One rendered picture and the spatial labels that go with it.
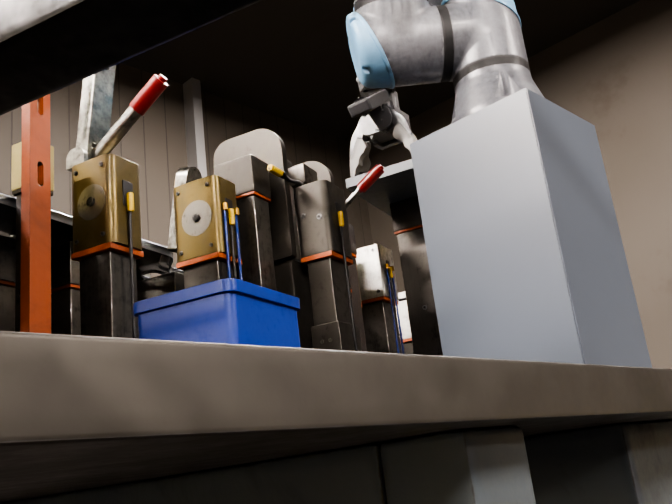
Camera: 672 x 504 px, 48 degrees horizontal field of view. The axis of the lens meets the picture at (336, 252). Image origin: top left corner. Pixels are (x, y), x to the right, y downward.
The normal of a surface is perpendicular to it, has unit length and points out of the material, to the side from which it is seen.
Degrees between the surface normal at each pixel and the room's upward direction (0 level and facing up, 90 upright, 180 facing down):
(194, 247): 90
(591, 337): 90
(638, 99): 90
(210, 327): 90
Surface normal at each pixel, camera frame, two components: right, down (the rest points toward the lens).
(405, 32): 0.04, -0.01
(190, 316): -0.46, -0.21
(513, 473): 0.71, -0.29
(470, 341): -0.70, -0.13
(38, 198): 0.88, -0.23
